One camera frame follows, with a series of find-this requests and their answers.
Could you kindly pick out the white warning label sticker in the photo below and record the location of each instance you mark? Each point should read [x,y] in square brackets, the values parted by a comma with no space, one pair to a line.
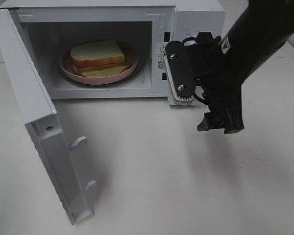
[160,56]

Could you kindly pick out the white microwave door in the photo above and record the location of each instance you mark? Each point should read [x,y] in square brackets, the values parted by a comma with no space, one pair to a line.
[40,116]

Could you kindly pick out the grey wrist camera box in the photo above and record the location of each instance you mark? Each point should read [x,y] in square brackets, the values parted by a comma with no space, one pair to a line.
[179,73]

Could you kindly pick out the white microwave oven body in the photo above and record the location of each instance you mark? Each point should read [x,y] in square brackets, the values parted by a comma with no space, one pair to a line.
[55,26]

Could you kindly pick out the pink round plate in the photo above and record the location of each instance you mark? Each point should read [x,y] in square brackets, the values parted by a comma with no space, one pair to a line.
[100,62]

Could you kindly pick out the glass microwave turntable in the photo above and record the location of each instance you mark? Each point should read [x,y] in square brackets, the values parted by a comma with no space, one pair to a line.
[132,76]

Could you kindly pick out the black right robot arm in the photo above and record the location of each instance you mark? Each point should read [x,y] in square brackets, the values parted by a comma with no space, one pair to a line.
[263,28]

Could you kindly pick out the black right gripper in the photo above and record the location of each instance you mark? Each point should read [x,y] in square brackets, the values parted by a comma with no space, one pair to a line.
[217,64]

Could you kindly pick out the white bread sandwich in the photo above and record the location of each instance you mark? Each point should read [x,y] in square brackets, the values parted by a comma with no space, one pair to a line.
[98,59]

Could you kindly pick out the upper white power knob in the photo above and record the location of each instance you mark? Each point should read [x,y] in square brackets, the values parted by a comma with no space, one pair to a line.
[190,42]

